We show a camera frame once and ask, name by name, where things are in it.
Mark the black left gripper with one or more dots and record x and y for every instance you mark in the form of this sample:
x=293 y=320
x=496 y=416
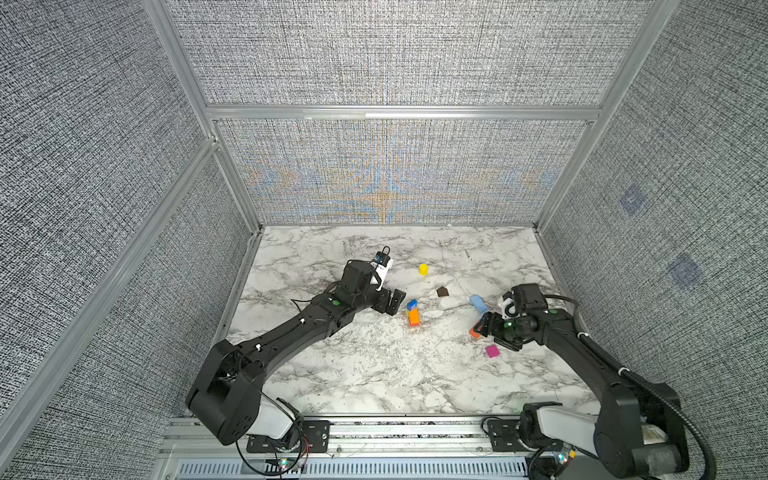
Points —
x=382 y=305

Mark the magenta wood cube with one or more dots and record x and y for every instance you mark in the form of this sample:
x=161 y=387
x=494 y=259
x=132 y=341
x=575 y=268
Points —
x=492 y=351

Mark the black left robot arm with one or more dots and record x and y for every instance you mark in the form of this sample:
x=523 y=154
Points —
x=226 y=393

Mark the light blue wood block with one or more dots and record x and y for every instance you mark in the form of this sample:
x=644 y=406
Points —
x=478 y=303

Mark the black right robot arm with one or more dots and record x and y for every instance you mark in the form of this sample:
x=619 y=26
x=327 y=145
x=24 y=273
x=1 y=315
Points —
x=638 y=430

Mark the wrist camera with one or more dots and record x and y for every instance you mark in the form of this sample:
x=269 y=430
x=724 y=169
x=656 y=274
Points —
x=382 y=263
x=522 y=299

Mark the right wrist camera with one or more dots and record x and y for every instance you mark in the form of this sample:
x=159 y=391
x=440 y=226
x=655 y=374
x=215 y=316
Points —
x=522 y=299

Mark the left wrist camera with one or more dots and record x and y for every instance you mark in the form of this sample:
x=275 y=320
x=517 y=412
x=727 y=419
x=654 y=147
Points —
x=382 y=263

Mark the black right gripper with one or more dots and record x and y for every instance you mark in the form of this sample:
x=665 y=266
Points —
x=489 y=325

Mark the aluminium front rail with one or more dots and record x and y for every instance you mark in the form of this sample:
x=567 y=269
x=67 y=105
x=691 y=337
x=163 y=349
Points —
x=353 y=436

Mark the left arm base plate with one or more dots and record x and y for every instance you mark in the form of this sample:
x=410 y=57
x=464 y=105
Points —
x=311 y=435

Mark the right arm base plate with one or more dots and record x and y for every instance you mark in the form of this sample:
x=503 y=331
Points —
x=503 y=434

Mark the orange wood block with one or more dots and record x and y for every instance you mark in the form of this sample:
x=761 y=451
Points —
x=414 y=318

